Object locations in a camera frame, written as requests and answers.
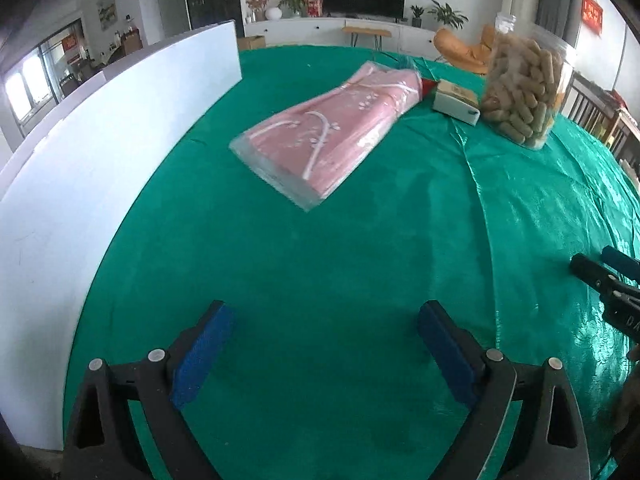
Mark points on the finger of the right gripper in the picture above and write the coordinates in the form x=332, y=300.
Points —
x=620, y=262
x=598, y=275

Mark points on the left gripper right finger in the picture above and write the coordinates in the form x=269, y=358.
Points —
x=549, y=440

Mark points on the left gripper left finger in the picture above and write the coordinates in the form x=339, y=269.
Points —
x=102, y=441

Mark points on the pink packaged towel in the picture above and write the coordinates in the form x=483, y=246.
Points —
x=308, y=150

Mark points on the pink mesh bath pouf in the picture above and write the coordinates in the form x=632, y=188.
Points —
x=625, y=444

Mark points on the dark wooden chair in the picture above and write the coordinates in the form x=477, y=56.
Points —
x=600, y=114

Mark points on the clear snack jar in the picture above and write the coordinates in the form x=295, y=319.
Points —
x=528, y=75

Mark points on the green satin tablecloth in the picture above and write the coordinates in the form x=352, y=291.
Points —
x=324, y=376

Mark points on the small white carton box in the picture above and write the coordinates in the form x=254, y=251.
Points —
x=456, y=102

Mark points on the white storage box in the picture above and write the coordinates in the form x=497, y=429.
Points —
x=64, y=194

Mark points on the orange lounge chair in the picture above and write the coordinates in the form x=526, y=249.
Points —
x=473, y=58

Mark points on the green potted plant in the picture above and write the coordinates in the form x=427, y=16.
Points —
x=445, y=15

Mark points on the small wooden side table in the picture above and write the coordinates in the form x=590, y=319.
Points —
x=377, y=35

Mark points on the white tv cabinet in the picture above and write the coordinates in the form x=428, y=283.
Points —
x=328, y=32

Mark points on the cardboard box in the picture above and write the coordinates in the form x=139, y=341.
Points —
x=251, y=43

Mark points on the red flower vase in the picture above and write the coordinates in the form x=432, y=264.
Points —
x=258, y=8

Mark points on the red wall banner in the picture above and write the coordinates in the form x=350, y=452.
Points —
x=592, y=16

